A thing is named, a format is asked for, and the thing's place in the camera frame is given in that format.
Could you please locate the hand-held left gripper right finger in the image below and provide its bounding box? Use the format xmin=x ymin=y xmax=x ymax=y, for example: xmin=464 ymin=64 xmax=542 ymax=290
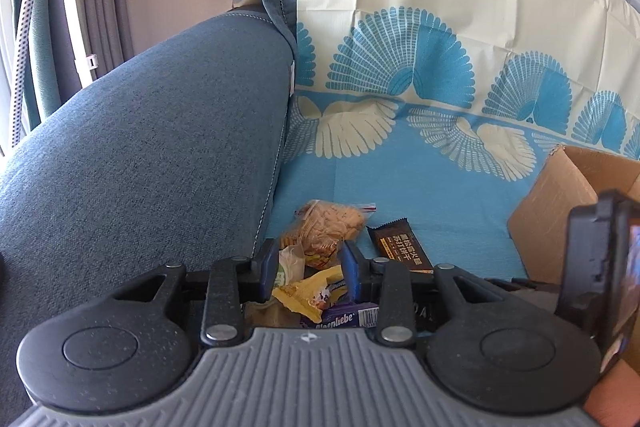
xmin=341 ymin=241 xmax=506 ymax=347

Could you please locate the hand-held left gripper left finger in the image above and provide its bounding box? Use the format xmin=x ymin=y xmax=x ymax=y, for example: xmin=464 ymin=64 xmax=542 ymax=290
xmin=107 ymin=239 xmax=280 ymax=345

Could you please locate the yellow candy packet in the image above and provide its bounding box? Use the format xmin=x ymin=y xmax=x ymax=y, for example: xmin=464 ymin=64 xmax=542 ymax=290
xmin=272 ymin=264 xmax=348 ymax=325

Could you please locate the clear cracker bag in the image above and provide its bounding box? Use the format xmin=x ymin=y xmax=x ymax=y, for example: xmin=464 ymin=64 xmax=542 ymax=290
xmin=280 ymin=201 xmax=377 ymax=268

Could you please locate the brown cardboard box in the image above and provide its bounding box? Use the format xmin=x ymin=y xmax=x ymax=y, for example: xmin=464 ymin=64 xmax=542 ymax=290
xmin=507 ymin=146 xmax=640 ymax=288

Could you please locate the clear pale snack packet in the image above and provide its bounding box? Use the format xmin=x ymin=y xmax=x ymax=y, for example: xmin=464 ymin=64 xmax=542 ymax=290
xmin=272 ymin=244 xmax=307 ymax=293

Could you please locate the purple candy packet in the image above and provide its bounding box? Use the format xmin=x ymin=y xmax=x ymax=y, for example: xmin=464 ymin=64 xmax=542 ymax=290
xmin=300 ymin=302 xmax=381 ymax=329

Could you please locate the brown chocolate bar packet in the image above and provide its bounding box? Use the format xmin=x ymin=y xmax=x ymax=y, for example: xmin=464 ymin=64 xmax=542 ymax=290
xmin=366 ymin=217 xmax=435 ymax=275

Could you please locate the blue cream fan-print cover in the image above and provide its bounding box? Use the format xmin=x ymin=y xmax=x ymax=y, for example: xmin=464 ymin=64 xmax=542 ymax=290
xmin=270 ymin=0 xmax=640 ymax=288

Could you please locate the teal curtain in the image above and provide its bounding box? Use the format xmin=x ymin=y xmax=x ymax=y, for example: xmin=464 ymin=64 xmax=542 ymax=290
xmin=10 ymin=0 xmax=76 ymax=142

